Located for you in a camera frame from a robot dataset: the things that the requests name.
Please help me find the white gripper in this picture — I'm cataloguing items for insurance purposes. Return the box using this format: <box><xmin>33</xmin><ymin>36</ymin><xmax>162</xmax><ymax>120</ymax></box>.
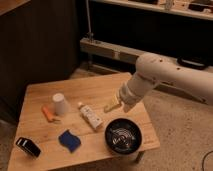
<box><xmin>104</xmin><ymin>83</ymin><xmax>141</xmax><ymax>113</ymax></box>

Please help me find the white bottle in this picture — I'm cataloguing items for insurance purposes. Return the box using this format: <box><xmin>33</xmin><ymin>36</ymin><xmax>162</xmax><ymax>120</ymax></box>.
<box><xmin>78</xmin><ymin>102</ymin><xmax>103</xmax><ymax>130</ymax></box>

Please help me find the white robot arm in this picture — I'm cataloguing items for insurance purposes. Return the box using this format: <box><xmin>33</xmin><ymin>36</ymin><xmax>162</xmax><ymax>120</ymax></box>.
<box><xmin>104</xmin><ymin>52</ymin><xmax>213</xmax><ymax>113</ymax></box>

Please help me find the black ceramic bowl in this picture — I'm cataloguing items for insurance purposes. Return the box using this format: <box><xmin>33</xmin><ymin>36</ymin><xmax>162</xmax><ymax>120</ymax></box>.
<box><xmin>104</xmin><ymin>118</ymin><xmax>143</xmax><ymax>155</ymax></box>

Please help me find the white paper cup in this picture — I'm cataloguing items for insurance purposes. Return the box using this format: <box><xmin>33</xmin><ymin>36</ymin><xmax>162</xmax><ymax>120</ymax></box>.
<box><xmin>52</xmin><ymin>93</ymin><xmax>69</xmax><ymax>116</ymax></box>

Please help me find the blue sponge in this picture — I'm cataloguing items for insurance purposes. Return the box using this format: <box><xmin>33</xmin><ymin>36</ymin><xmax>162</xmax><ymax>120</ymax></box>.
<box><xmin>58</xmin><ymin>130</ymin><xmax>81</xmax><ymax>152</ymax></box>

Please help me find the lower wooden shelf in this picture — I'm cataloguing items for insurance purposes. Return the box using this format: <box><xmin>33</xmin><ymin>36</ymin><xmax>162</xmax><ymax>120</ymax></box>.
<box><xmin>79</xmin><ymin>37</ymin><xmax>213</xmax><ymax>84</ymax></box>

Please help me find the wooden shelf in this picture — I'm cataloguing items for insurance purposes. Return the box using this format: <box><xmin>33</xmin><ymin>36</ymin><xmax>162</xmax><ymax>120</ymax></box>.
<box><xmin>92</xmin><ymin>0</ymin><xmax>213</xmax><ymax>21</ymax></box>
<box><xmin>79</xmin><ymin>37</ymin><xmax>213</xmax><ymax>84</ymax></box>

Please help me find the orange marker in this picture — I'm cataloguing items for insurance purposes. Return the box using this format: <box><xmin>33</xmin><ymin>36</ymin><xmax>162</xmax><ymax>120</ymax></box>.
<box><xmin>41</xmin><ymin>106</ymin><xmax>59</xmax><ymax>122</ymax></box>

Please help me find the metal pole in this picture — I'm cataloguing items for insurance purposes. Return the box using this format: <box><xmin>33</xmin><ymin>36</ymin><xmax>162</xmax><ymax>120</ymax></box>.
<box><xmin>85</xmin><ymin>0</ymin><xmax>94</xmax><ymax>42</ymax></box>

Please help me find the upper wooden shelf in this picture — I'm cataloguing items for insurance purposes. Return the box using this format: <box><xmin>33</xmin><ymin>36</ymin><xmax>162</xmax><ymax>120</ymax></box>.
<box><xmin>92</xmin><ymin>0</ymin><xmax>213</xmax><ymax>21</ymax></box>

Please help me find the black handle on shelf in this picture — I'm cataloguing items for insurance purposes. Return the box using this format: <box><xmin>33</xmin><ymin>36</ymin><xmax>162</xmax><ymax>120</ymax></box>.
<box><xmin>177</xmin><ymin>57</ymin><xmax>209</xmax><ymax>70</ymax></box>

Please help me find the black cable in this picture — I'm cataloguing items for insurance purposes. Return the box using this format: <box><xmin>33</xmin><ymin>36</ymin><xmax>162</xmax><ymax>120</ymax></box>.
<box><xmin>200</xmin><ymin>150</ymin><xmax>213</xmax><ymax>171</ymax></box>

